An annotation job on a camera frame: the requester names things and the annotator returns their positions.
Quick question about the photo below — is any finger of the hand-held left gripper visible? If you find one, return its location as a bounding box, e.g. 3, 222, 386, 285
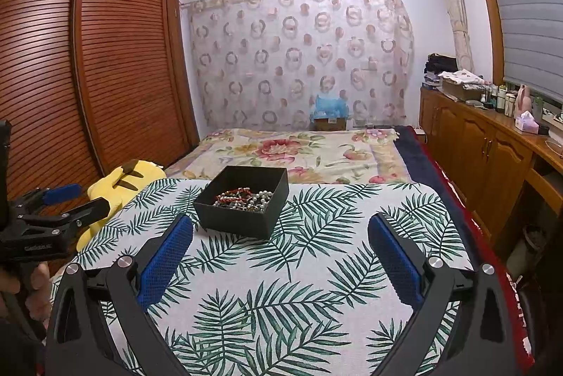
11, 183, 83, 210
20, 199, 110, 236

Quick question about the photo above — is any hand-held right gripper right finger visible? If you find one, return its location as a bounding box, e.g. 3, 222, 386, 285
368, 212, 526, 376

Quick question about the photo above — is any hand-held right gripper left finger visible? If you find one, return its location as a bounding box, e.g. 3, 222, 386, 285
44, 213, 194, 376

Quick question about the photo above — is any black jewelry box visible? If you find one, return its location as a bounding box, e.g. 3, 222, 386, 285
192, 165, 290, 240

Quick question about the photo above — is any red cord bracelet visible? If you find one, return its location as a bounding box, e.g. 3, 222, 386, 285
217, 188, 253, 206

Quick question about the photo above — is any pearl necklace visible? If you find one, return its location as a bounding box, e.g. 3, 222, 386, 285
213, 189, 273, 213

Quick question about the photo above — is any person's left hand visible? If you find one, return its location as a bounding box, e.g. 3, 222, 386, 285
0, 259, 52, 319

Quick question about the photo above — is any yellow plush toy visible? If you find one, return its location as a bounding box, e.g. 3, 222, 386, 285
76, 159, 167, 253

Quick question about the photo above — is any navy blanket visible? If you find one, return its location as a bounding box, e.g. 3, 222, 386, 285
393, 125, 445, 185

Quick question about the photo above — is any leaf-print cloth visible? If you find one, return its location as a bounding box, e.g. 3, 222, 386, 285
50, 178, 478, 376

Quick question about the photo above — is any wooden slatted wardrobe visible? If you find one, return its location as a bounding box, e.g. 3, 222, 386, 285
0, 0, 201, 209

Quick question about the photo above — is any wooden cabinet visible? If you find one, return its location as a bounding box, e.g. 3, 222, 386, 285
418, 86, 563, 267

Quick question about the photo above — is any floral blanket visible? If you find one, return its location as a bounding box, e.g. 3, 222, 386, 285
165, 127, 412, 185

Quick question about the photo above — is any cardboard box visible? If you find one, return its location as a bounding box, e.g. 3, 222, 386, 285
313, 117, 348, 131

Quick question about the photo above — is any blue plastic bag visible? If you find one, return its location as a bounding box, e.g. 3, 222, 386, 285
311, 92, 350, 120

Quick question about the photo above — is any brown storage box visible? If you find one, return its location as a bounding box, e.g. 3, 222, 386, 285
441, 79, 482, 101

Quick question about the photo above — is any pink tissue box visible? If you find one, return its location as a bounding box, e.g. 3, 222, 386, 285
514, 111, 539, 134

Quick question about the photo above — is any group of cosmetic bottles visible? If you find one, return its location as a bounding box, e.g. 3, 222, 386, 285
479, 83, 517, 115

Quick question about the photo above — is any floral cloth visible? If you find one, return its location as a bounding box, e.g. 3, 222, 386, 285
437, 69, 485, 85

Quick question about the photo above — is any stack of dark clothes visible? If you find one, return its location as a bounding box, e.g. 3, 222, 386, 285
423, 54, 458, 88

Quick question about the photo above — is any pink figurine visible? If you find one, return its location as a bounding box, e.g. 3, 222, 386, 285
514, 84, 533, 115

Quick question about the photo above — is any beige drape curtain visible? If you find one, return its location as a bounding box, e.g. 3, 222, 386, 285
429, 0, 473, 73

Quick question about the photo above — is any grey window blind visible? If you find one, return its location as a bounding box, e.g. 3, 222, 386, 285
477, 0, 563, 104

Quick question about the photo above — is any ring-patterned curtain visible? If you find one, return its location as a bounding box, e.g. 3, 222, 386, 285
188, 0, 416, 130

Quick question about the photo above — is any wooden window frame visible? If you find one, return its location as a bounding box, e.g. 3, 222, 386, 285
462, 0, 506, 86

